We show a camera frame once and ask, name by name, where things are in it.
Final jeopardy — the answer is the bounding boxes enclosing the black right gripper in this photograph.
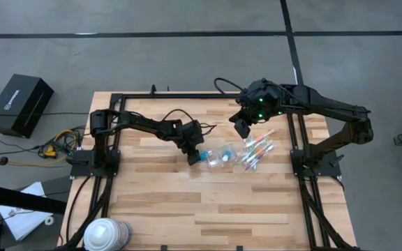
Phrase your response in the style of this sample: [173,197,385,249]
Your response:
[228,97,275,140]

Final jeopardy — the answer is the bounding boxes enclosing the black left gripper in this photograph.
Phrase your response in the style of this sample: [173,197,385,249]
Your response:
[177,130,205,167]

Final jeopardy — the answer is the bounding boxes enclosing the white wipes canister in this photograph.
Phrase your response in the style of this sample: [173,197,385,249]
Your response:
[82,217,133,251]

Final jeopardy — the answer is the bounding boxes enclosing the black cardboard box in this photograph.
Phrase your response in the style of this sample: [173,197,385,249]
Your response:
[0,73,55,139]

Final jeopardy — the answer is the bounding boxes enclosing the white paper sheets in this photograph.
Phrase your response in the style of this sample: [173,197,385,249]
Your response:
[0,181,54,242]

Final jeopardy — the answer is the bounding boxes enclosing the black side table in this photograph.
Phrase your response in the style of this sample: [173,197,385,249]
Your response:
[0,103,68,251]

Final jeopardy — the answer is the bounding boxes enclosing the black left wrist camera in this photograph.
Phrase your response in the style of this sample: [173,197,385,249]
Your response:
[181,119,204,135]

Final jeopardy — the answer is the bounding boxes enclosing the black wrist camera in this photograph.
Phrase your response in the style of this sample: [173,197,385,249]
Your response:
[181,119,204,135]
[246,78,278,102]

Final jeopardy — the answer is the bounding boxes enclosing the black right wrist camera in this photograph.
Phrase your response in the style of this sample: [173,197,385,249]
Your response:
[246,78,278,102]

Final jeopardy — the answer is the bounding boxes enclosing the black camera cable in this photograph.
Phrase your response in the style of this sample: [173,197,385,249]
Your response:
[161,108,218,137]
[213,77,247,98]

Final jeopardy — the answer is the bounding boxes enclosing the yellow cable bundle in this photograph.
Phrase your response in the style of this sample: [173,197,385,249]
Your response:
[7,128,85,167]

